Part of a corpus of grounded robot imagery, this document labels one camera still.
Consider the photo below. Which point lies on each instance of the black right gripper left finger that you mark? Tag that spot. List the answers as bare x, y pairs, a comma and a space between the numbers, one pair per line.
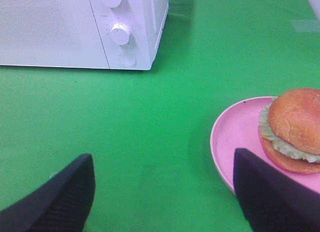
61, 204

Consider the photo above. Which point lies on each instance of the white microwave door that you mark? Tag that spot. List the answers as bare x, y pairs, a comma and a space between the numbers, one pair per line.
50, 33

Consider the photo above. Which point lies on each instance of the round door release button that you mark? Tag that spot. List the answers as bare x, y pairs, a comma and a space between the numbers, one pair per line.
128, 59

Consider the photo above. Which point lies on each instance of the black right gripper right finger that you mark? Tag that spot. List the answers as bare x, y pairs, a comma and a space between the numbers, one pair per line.
270, 200

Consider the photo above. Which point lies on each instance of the white microwave oven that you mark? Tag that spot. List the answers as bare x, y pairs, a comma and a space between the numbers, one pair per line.
145, 18

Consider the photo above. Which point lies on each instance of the burger with lettuce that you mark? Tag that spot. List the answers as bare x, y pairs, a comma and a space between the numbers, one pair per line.
289, 130

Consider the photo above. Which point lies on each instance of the lower white round knob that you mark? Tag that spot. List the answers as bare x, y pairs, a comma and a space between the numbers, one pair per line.
120, 34

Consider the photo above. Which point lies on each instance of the pink round plate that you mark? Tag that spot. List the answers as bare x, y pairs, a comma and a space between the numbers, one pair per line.
237, 127

